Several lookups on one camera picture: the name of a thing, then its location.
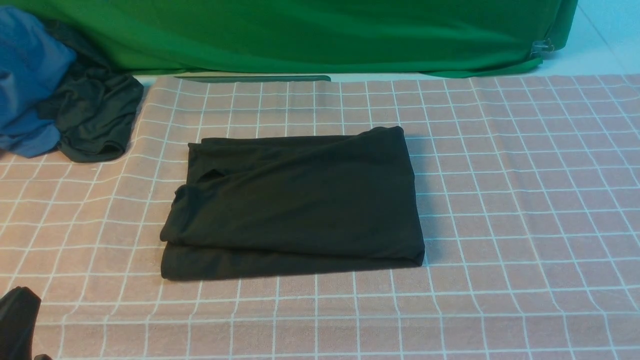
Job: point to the dark gray long-sleeve top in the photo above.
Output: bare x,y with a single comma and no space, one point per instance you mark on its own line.
289,206

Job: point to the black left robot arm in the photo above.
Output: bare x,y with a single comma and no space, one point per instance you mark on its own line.
19,309

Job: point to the green backdrop cloth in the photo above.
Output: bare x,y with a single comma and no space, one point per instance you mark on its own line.
443,38

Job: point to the pink white-grid tablecloth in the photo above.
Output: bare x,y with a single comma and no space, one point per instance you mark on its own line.
527,191

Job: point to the dark gray crumpled garment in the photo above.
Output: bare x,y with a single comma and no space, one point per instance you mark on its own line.
95,105

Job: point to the metal binder clip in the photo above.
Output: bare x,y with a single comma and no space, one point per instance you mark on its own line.
540,47

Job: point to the blue garment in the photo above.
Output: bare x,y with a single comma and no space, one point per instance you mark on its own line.
32,65

